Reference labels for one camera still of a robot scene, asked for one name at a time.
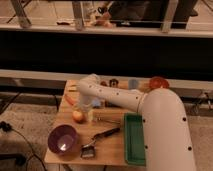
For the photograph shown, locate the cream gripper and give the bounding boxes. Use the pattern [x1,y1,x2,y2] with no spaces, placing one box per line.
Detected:
[72,104,93,122]

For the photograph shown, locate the yellow red apple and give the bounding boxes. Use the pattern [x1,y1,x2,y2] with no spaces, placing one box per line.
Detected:
[72,111,85,123]

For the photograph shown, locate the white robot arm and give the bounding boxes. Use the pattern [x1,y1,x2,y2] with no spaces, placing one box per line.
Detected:
[76,74,197,171]

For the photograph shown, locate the small metal cup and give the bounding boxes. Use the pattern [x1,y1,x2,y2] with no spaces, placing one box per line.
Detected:
[109,79,119,88]

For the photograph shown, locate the blue translucent cup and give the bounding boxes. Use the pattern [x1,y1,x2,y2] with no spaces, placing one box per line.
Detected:
[128,79,139,90]

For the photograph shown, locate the blue sponge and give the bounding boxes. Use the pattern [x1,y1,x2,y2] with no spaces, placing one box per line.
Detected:
[92,99,102,108]

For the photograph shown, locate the orange carrot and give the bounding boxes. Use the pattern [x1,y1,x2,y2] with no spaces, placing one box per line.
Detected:
[64,94,76,106]

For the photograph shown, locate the brown dried bunch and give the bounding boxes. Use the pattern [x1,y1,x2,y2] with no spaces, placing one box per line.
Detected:
[100,81,108,87]

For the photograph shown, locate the purple bowl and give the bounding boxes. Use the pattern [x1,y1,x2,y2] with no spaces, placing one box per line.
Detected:
[48,124,79,155]

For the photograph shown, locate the green plastic tray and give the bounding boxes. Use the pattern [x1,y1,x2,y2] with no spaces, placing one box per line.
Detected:
[124,113,146,166]

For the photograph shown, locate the red bowl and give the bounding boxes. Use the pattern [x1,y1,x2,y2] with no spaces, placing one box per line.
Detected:
[149,77,169,89]

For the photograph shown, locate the yellow handled tool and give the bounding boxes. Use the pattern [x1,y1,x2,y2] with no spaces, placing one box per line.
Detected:
[68,85,77,92]

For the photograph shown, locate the black floor cable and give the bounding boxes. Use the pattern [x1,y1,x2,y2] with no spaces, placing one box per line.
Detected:
[0,121,48,171]

